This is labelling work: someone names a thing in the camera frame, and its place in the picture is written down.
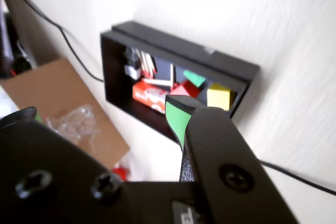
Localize green wooden cube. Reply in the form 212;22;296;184
183;70;207;88

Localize red wooden cube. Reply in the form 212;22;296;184
170;79;202;99

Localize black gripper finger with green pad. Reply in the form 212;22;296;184
164;94;300;224

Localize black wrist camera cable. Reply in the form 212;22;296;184
258;159;336;197

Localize black rectangular box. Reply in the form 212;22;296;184
111;20;261;120

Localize black power cable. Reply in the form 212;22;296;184
4;0;105;82

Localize red white matchbox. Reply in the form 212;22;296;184
132;78;171;115

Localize clear plastic bag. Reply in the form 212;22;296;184
43;104;102;147

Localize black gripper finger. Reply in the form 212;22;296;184
0;106;138;224

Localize black cardboard box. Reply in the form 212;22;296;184
100;30;249;145

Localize yellow wooden cube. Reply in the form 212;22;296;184
206;82;236;112

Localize small white block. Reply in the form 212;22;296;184
124;64;141;80

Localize large brown cardboard box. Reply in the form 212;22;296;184
0;58;131;172

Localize small red item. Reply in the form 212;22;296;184
111;166;130;183

